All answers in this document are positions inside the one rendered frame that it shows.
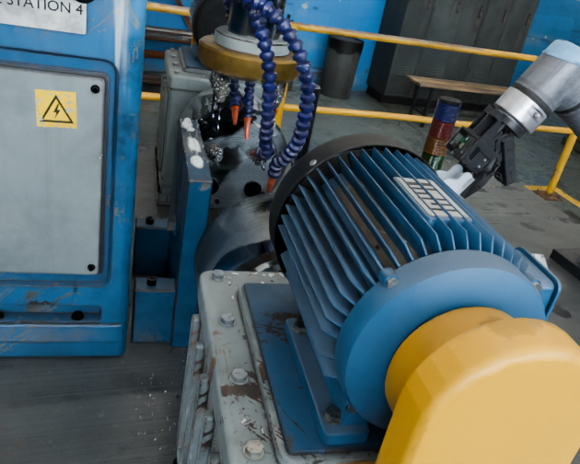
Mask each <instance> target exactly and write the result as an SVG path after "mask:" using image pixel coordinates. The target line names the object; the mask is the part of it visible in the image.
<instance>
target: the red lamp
mask: <svg viewBox="0 0 580 464"><path fill-rule="evenodd" d="M454 127H455V123H448V122H441V121H439V120H437V119H435V118H434V117H433V119H432V122H431V125H430V128H429V132H428V133H429V135H431V136H433V137H434V138H437V139H441V140H449V139H450V138H451V135H452V133H453V130H454Z"/></svg>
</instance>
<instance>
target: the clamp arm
mask: <svg viewBox="0 0 580 464"><path fill-rule="evenodd" d="M315 85H316V88H315V89H314V91H313V93H314V94H315V97H316V99H315V100H314V101H313V102H312V103H313V104H314V110H313V111H312V112H311V113H312V115H313V116H312V120H311V121H310V128H309V129H308V137H307V138H306V143H305V144H304V145H302V150H301V151H300V152H299V153H298V155H297V157H295V159H294V160H293V161H292V162H291V167H292V166H293V165H294V164H295V163H296V162H297V161H298V160H299V159H300V158H301V157H302V156H304V155H305V154H306V153H307V152H308V148H309V143H310V138H311V135H312V130H313V125H314V121H315V116H316V111H317V106H318V103H319V94H320V87H319V86H318V85H317V84H315Z"/></svg>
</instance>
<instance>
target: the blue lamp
mask: <svg viewBox="0 0 580 464"><path fill-rule="evenodd" d="M460 107H461V105H460V106H453V105H449V104H446V103H443V102H441V101H440V100H438V101H437V104H436V108H435V113H434V116H433V117H434V118H435V119H437V120H439V121H441V122H448V123H455V122H456V120H457V118H458V113H459V111H460Z"/></svg>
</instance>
